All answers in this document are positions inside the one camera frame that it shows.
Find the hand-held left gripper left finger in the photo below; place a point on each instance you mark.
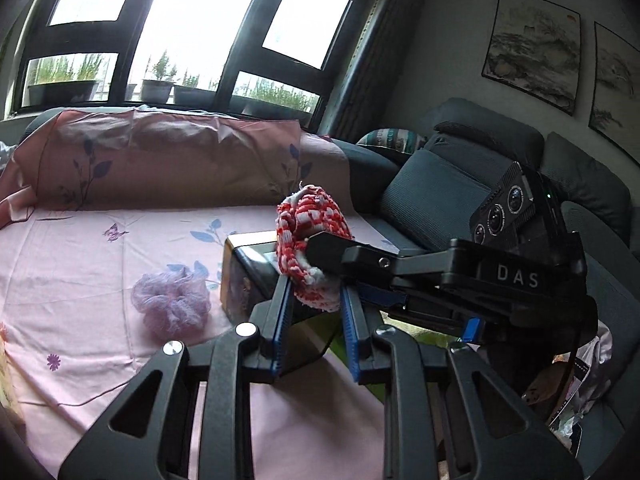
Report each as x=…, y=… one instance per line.
x=284, y=320

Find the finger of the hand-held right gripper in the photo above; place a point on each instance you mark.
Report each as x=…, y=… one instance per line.
x=345, y=260
x=385, y=297

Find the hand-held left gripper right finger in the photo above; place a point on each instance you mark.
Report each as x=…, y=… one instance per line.
x=350, y=330

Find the black and gold tea box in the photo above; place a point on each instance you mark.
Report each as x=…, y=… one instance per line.
x=240, y=280

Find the red and white knitted scrunchie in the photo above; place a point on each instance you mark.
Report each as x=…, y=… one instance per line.
x=310, y=210

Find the green cloth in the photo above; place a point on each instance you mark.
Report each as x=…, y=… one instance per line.
x=405, y=331

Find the grey sofa cushion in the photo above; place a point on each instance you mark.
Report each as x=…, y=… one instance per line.
x=440, y=190

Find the lilac mesh scrunchie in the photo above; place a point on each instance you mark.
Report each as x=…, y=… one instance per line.
x=170, y=305

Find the crumpled printed plastic bag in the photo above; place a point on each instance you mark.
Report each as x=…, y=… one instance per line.
x=595, y=360

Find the striped pillow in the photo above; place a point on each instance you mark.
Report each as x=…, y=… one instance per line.
x=390, y=139

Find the grey sofa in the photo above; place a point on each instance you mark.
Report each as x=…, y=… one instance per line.
x=500, y=130

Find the long black planter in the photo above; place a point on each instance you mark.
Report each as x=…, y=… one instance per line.
x=277, y=107
x=195, y=96
x=62, y=92

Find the light pink printed bedsheet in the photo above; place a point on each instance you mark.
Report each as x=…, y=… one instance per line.
x=100, y=260

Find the pink floral pillow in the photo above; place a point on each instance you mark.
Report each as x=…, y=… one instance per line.
x=175, y=160

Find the dark grey curtain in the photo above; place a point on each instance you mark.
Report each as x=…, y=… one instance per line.
x=380, y=35

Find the grey round plant pot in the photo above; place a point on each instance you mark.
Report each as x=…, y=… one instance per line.
x=157, y=91

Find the black framed window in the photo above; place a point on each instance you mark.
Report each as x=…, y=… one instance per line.
x=190, y=10

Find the pile of clothes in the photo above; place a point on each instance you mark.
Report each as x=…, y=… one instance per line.
x=6, y=151

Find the landscape wall painting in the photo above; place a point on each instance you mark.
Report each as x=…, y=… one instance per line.
x=617, y=85
x=530, y=50

